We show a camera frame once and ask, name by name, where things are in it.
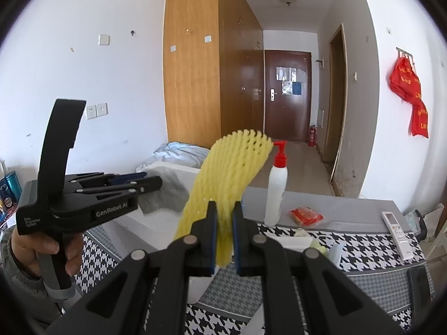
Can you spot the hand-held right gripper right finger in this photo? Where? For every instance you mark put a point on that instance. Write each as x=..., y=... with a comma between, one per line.
x=239, y=240

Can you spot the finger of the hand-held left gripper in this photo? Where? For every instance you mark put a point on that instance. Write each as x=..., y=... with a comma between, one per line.
x=129, y=178
x=146, y=184

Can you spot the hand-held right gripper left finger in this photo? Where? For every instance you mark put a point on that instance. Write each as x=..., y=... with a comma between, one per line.
x=209, y=240

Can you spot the grey cloth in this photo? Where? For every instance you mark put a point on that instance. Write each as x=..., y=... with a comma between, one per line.
x=167, y=192

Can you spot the white foam board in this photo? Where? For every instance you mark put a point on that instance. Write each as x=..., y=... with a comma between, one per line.
x=157, y=223

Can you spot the white tissue sheet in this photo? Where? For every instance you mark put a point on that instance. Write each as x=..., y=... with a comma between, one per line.
x=293, y=242

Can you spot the yellow foam net sleeve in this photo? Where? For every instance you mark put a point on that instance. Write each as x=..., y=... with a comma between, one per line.
x=230, y=167

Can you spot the person's left hand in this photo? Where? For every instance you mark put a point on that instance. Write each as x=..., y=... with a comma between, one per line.
x=28, y=247

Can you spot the blue can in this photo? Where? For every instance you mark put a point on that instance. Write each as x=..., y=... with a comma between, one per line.
x=14, y=185

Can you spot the light blue bedding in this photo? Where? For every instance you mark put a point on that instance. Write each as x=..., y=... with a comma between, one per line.
x=181, y=151

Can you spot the white pump bottle red cap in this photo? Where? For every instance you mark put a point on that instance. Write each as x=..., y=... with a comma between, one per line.
x=276, y=195

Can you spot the red snack packet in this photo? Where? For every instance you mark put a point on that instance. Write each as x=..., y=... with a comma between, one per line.
x=305, y=216

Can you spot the green plastic bag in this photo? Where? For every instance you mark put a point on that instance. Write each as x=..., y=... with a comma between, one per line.
x=317, y=247

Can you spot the wooden wardrobe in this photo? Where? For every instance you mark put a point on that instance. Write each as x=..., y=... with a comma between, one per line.
x=192, y=76

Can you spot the red fire extinguisher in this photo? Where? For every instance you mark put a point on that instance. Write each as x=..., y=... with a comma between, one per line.
x=312, y=136

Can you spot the houndstooth tablecloth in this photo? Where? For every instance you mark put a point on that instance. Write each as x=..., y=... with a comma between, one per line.
x=366, y=247

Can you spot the brown door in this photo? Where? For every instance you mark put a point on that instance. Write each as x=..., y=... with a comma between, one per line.
x=290, y=111

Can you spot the white remote control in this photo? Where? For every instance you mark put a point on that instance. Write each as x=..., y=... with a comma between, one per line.
x=396, y=232

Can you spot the blue paper notice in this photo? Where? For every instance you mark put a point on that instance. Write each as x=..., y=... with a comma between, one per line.
x=297, y=88

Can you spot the white paper notice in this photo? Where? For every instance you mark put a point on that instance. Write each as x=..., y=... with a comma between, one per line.
x=284, y=73

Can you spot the red plastic bag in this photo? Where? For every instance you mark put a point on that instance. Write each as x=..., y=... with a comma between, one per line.
x=405, y=80
x=419, y=118

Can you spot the white wall socket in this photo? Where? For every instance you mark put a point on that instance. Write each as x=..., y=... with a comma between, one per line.
x=91, y=111
x=102, y=110

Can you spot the white wall switch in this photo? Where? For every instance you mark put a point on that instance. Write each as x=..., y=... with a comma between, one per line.
x=104, y=39

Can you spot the wooden door frame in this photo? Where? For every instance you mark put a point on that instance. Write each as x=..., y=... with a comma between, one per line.
x=344, y=111

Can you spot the wall hook rack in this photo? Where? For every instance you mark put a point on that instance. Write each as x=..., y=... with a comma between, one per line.
x=405, y=53

